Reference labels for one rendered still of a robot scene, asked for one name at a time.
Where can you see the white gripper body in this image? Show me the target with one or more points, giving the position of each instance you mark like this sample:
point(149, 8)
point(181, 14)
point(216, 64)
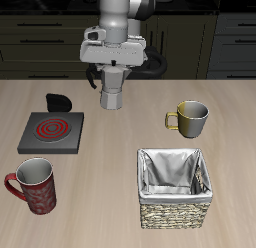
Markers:
point(113, 53)

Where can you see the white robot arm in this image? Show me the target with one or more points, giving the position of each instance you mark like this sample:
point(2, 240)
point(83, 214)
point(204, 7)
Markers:
point(113, 12)

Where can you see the silver moka pot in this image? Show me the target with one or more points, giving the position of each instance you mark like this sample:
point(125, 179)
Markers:
point(111, 88)

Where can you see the round black stove knob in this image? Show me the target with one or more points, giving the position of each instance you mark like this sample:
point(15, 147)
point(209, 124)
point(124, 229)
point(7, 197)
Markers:
point(58, 103)

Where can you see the dark grey stove plate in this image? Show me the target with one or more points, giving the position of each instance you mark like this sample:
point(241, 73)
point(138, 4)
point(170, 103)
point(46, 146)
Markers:
point(51, 132)

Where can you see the dark kitchen cupboards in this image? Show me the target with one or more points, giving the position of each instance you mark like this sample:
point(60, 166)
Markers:
point(50, 42)

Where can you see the yellow and grey mug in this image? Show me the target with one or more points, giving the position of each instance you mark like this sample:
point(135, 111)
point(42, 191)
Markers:
point(191, 120)

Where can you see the wicker basket with white lining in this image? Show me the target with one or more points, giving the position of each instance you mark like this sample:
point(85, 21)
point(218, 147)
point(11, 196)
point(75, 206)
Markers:
point(173, 188)

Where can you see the red patterned mug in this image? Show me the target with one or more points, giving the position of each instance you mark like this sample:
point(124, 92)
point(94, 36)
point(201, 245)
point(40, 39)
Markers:
point(38, 187)

